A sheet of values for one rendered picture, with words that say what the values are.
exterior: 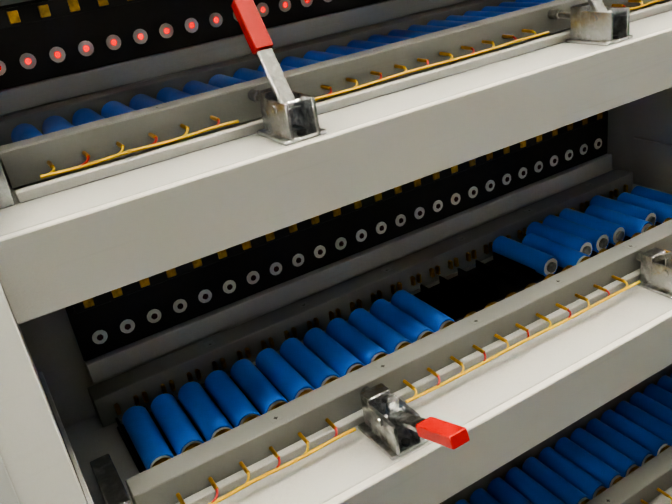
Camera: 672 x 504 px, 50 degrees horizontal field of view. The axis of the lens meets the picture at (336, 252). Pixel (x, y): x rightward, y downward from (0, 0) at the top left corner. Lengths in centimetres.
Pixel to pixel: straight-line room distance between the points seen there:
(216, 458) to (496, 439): 18
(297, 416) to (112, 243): 16
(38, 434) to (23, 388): 2
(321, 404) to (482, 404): 11
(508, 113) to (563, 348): 17
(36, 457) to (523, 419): 30
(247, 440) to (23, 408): 14
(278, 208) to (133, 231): 8
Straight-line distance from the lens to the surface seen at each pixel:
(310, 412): 46
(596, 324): 57
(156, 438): 49
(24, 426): 38
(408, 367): 49
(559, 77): 53
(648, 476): 69
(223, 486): 45
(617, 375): 56
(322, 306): 58
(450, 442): 39
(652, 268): 61
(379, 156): 44
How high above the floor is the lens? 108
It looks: 6 degrees down
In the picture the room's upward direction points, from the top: 19 degrees counter-clockwise
